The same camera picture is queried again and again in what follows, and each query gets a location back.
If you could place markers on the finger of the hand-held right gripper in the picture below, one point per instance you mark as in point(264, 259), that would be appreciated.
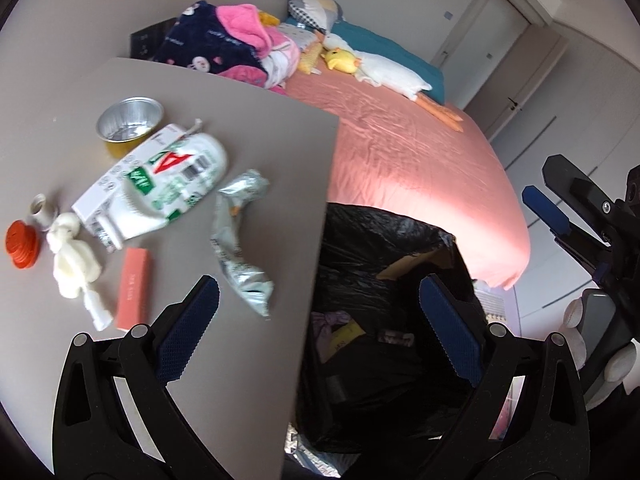
point(562, 172)
point(547, 210)

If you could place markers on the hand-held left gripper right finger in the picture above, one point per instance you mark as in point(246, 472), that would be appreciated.
point(450, 325)

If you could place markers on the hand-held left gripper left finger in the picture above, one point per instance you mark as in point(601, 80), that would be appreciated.
point(192, 325)

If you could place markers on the pink rectangular box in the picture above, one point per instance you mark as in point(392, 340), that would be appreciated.
point(132, 290)

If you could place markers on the silver foil wrapper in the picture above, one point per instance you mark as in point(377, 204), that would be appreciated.
point(235, 265)

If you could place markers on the small white plastic tube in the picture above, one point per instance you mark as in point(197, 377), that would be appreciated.
point(97, 310)

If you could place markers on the black bag trash bin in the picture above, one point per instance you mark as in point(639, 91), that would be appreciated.
point(380, 395)

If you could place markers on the white tissue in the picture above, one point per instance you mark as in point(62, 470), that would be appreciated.
point(75, 265)

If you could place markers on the crushed white green-label bottle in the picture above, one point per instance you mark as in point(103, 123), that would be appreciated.
point(172, 185)

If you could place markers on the white drink carton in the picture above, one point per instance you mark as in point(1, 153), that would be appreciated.
point(100, 202)

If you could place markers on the white threaded bottle spout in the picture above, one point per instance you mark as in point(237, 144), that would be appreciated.
point(42, 212)

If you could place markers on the orange ribbed cap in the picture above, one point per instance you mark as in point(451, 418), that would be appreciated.
point(22, 245)

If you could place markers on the gold foil cup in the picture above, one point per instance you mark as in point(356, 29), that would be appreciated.
point(127, 120)

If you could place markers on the person's right hand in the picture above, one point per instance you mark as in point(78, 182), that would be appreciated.
point(575, 325)

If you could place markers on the white wardrobe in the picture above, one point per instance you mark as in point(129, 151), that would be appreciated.
point(560, 110)

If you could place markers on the brown cardboard piece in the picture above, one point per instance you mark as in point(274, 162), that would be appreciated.
point(415, 262)

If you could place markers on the yellow packet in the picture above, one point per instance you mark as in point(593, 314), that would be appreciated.
point(346, 337)

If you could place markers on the pink crumpled wrapper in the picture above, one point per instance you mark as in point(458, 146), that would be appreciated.
point(330, 324)

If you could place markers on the white door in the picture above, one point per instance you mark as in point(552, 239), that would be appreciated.
point(480, 25)

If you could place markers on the silver patterned foil bag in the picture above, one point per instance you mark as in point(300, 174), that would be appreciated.
point(312, 452)

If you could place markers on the white plush goose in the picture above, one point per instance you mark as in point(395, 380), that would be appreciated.
point(390, 72)

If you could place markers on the teal blanket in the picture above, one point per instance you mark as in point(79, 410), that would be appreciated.
point(385, 50)

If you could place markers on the yellow plush duck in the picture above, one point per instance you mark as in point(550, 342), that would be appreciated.
point(342, 59)

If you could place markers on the navy printed blanket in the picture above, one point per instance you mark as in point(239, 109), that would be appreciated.
point(200, 42)

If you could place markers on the grey checkered pillow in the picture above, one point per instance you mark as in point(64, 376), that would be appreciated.
point(315, 10)

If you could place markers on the pink fleece blanket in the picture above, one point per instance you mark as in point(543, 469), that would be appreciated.
point(247, 25)

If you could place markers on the black wall socket panel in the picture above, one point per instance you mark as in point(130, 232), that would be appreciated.
point(147, 40)

